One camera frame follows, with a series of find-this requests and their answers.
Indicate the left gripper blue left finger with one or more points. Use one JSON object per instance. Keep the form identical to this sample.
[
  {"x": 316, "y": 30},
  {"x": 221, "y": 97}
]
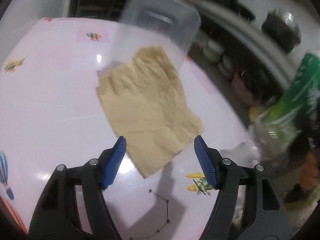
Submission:
[{"x": 111, "y": 160}]

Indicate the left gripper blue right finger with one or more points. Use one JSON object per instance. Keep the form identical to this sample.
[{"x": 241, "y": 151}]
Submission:
[{"x": 208, "y": 159}]

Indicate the brown paper napkin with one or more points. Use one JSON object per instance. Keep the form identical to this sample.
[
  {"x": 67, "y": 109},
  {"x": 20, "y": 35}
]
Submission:
[{"x": 144, "y": 101}]

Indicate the green plastic bottle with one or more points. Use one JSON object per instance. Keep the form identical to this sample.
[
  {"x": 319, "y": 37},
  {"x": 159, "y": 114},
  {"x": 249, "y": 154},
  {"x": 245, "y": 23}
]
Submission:
[{"x": 276, "y": 128}]

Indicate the clear plastic container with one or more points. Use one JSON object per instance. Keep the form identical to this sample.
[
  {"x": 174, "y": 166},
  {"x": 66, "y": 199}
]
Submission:
[{"x": 170, "y": 24}]

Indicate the person right hand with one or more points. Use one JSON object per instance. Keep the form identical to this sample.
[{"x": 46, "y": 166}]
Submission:
[{"x": 309, "y": 177}]

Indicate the yellow item in plastic bag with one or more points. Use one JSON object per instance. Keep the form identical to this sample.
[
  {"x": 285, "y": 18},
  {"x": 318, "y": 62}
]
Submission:
[{"x": 254, "y": 112}]

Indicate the pink balloon tablecloth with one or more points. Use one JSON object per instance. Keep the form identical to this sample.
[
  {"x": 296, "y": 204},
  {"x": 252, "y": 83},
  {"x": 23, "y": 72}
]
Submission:
[{"x": 51, "y": 115}]

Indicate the pink plastic basin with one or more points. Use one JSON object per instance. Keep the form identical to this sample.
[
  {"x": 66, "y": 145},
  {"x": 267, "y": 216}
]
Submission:
[{"x": 242, "y": 93}]

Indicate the stacked white bowls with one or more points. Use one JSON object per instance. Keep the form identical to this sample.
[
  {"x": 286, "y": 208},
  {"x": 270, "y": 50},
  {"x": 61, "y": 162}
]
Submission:
[{"x": 213, "y": 51}]

